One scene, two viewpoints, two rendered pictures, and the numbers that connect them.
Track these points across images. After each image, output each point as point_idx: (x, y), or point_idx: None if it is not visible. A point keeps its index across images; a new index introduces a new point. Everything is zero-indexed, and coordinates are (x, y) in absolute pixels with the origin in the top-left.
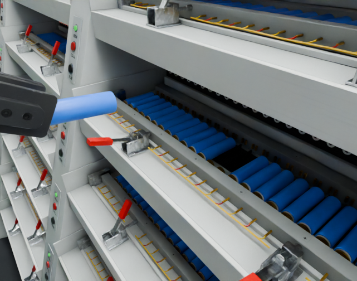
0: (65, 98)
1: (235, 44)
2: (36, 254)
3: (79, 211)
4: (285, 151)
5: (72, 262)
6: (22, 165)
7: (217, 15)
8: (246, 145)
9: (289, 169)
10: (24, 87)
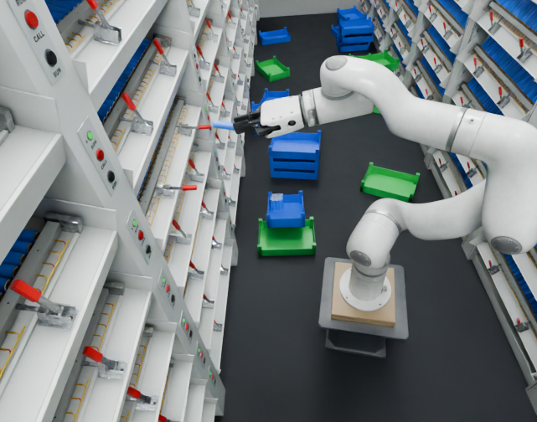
0: (228, 123)
1: (155, 99)
2: (195, 421)
3: (186, 273)
4: None
5: (192, 316)
6: None
7: (126, 106)
8: None
9: None
10: (241, 115)
